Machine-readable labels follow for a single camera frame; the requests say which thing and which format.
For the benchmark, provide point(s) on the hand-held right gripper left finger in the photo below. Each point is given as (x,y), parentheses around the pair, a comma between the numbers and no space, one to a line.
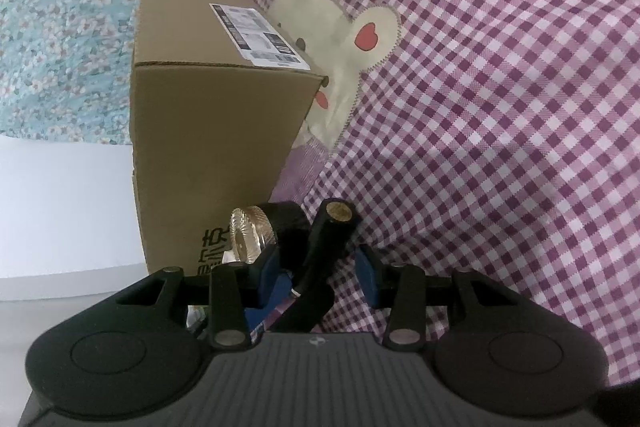
(265,278)

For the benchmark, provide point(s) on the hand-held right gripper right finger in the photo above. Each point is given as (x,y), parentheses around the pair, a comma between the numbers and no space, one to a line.
(367,277)

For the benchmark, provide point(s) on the brown cardboard box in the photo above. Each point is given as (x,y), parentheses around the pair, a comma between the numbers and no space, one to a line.
(210,132)

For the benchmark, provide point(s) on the purple checked bear blanket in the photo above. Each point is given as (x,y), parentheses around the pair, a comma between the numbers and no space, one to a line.
(500,107)

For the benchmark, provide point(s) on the blue floral bedsheet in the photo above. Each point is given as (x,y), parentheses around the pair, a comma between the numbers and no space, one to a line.
(60,7)

